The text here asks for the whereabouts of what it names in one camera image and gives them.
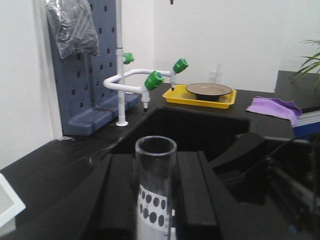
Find clear glass test tube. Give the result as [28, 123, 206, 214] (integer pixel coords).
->
[135, 135, 177, 240]

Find yellow plastic tray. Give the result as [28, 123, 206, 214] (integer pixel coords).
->
[162, 84, 237, 109]

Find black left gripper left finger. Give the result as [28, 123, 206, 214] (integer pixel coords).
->
[4, 154, 136, 240]

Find right white storage bin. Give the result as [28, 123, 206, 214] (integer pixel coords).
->
[0, 174, 26, 236]

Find black sink basin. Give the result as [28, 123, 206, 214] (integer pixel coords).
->
[112, 107, 250, 160]

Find bag of black pegs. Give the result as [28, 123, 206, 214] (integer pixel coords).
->
[45, 0, 100, 59]

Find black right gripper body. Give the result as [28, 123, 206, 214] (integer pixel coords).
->
[212, 132, 320, 239]

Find purple cloth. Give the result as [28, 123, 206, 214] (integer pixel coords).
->
[246, 96, 302, 127]

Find black enamel bowl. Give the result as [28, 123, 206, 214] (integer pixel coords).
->
[186, 83, 233, 102]

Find white lab faucet green knobs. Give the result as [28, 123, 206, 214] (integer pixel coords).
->
[103, 0, 189, 127]

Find green plant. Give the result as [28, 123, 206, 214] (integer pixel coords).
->
[291, 39, 320, 83]

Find grey pegboard drying rack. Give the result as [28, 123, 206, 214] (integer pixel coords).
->
[46, 0, 140, 137]

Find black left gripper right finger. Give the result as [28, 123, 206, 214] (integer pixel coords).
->
[175, 151, 298, 240]

